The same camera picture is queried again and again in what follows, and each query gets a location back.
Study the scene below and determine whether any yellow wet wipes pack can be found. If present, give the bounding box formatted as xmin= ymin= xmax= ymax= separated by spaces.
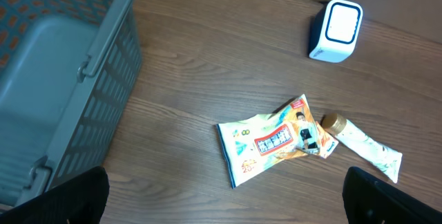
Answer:
xmin=217 ymin=95 xmax=320 ymax=188

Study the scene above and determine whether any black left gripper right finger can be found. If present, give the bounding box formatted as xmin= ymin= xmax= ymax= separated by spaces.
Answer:
xmin=343 ymin=167 xmax=441 ymax=224

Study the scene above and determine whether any white tube gold cap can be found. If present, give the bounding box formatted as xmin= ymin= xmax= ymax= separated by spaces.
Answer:
xmin=322 ymin=113 xmax=403 ymax=183

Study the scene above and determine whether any small orange snack packet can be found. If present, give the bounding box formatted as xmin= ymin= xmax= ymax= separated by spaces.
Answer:
xmin=315 ymin=122 xmax=339 ymax=158

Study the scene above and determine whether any grey plastic mesh basket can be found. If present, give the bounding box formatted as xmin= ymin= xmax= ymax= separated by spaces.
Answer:
xmin=1 ymin=0 xmax=142 ymax=207

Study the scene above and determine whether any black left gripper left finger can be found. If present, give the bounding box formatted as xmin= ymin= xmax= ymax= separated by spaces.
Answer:
xmin=1 ymin=166 xmax=110 ymax=224

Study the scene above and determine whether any white barcode scanner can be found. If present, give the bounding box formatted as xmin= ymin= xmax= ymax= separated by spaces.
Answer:
xmin=308 ymin=0 xmax=363 ymax=63

